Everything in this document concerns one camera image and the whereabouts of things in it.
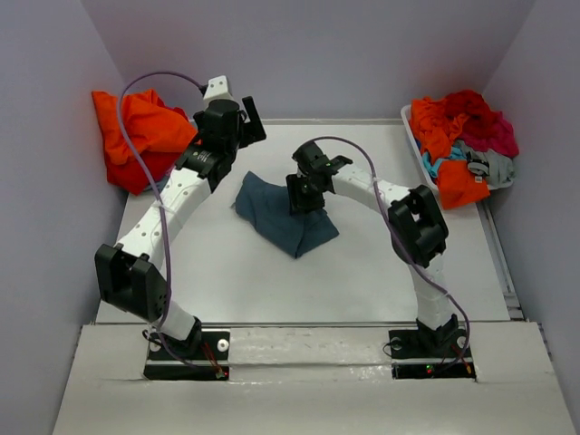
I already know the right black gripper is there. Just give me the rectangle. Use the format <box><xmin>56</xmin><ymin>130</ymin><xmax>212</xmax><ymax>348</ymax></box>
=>
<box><xmin>286</xmin><ymin>171</ymin><xmax>325</xmax><ymax>215</ymax></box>

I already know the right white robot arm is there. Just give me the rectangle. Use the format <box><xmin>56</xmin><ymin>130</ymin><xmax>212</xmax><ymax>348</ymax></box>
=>
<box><xmin>286</xmin><ymin>140</ymin><xmax>459</xmax><ymax>355</ymax></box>

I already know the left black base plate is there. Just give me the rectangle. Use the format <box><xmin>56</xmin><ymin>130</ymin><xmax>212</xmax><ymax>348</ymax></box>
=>
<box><xmin>141</xmin><ymin>328</ymin><xmax>231</xmax><ymax>382</ymax></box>

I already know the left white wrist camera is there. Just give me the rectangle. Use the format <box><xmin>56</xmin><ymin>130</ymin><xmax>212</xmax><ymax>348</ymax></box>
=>
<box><xmin>203</xmin><ymin>75</ymin><xmax>233</xmax><ymax>103</ymax></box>

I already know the cyan crumpled t shirt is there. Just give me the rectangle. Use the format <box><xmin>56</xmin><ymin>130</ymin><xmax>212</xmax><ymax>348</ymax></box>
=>
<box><xmin>421</xmin><ymin>151</ymin><xmax>452</xmax><ymax>179</ymax></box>

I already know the purple cable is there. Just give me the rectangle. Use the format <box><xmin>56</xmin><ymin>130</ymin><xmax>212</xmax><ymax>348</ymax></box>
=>
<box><xmin>117</xmin><ymin>71</ymin><xmax>227</xmax><ymax>368</ymax></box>
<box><xmin>310</xmin><ymin>136</ymin><xmax>472</xmax><ymax>375</ymax></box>

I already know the white perforated plastic basket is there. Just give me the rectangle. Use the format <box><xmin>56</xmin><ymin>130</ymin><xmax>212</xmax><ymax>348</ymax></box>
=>
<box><xmin>401</xmin><ymin>104</ymin><xmax>440</xmax><ymax>197</ymax></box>

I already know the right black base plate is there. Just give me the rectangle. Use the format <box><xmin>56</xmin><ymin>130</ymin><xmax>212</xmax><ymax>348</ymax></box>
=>
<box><xmin>382</xmin><ymin>329</ymin><xmax>477</xmax><ymax>380</ymax></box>

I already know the magenta crumpled t shirt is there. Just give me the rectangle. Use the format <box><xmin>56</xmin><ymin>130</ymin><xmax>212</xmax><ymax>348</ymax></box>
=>
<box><xmin>469</xmin><ymin>111</ymin><xmax>519</xmax><ymax>159</ymax></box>

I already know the red crumpled t shirt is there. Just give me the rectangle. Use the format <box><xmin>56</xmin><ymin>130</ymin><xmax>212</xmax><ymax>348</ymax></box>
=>
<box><xmin>443</xmin><ymin>90</ymin><xmax>499</xmax><ymax>139</ymax></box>

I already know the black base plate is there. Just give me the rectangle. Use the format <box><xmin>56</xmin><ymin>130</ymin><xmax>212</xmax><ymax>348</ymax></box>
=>
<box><xmin>382</xmin><ymin>329</ymin><xmax>477</xmax><ymax>380</ymax></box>
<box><xmin>141</xmin><ymin>328</ymin><xmax>231</xmax><ymax>382</ymax></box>

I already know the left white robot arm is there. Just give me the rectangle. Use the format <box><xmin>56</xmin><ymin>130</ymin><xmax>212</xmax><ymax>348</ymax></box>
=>
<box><xmin>95</xmin><ymin>96</ymin><xmax>266</xmax><ymax>358</ymax></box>

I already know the orange folded t shirt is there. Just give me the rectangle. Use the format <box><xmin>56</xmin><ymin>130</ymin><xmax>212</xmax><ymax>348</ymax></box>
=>
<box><xmin>92</xmin><ymin>89</ymin><xmax>197</xmax><ymax>166</ymax></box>

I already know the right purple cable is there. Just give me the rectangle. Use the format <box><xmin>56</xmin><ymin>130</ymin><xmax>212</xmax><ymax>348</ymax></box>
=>
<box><xmin>310</xmin><ymin>136</ymin><xmax>472</xmax><ymax>375</ymax></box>

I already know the orange crumpled t shirt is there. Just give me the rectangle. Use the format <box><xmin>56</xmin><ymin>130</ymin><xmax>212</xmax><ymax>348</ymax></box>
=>
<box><xmin>411</xmin><ymin>97</ymin><xmax>490</xmax><ymax>209</ymax></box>

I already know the grey crumpled t shirt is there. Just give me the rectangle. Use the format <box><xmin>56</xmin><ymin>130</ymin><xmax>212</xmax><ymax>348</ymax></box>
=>
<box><xmin>454</xmin><ymin>140</ymin><xmax>516</xmax><ymax>189</ymax></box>

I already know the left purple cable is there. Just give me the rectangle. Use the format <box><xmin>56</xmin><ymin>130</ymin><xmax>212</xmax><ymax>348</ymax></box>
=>
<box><xmin>117</xmin><ymin>71</ymin><xmax>227</xmax><ymax>368</ymax></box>

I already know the blue-grey t shirt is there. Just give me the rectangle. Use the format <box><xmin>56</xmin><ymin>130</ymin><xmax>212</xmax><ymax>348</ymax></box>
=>
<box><xmin>233</xmin><ymin>171</ymin><xmax>339</xmax><ymax>259</ymax></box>

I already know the red folded t shirt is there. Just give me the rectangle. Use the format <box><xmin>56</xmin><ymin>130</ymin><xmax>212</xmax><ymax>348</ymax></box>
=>
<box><xmin>104</xmin><ymin>151</ymin><xmax>179</xmax><ymax>195</ymax></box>

